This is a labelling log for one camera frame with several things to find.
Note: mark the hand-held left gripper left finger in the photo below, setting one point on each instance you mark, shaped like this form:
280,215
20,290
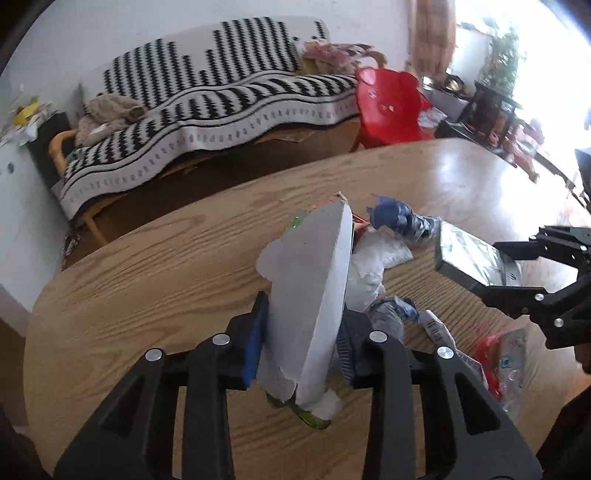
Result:
251,344

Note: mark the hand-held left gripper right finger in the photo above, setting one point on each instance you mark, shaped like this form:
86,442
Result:
345,357

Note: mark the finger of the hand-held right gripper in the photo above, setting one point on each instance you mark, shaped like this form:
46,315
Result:
561,244
568,314

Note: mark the white cardboard carton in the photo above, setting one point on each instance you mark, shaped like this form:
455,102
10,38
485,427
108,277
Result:
309,286

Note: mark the blue and white wrapper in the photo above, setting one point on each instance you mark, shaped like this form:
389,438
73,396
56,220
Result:
392,316

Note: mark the green plastic wrapper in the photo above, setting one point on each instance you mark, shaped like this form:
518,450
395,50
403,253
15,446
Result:
302,415

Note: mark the red and clear plastic packet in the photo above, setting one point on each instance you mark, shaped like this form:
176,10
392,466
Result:
501,360

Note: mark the crumpled white plastic bag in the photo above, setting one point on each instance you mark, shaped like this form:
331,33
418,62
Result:
369,267

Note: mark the white tube with barcode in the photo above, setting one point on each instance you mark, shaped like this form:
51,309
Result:
434,325

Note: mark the crumpled blue wrapper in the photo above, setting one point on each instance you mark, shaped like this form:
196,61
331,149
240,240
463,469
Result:
397,219

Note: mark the dark wooden side table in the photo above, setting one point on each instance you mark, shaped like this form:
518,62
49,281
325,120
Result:
491,110

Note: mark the green potted plant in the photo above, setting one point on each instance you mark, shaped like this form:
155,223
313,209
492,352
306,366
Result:
503,60

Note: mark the wooden sofa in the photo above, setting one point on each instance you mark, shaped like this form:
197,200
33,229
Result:
295,138

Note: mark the red plastic stool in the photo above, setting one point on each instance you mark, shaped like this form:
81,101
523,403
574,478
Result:
390,108

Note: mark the black and white patterned blanket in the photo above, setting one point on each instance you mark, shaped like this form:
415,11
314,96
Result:
207,110

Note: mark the beige curtain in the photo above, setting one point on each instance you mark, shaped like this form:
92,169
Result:
431,37

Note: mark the white cabinet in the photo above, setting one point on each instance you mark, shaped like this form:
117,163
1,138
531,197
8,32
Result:
23,221

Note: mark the beige crumpled cloth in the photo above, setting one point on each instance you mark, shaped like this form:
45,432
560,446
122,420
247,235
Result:
108,115

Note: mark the black box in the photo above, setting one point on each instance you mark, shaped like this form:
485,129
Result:
48,143

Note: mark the floral cloth pile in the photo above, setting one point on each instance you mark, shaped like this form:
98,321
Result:
330,53

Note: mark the yellow item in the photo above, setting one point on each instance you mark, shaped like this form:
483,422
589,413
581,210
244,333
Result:
25,113

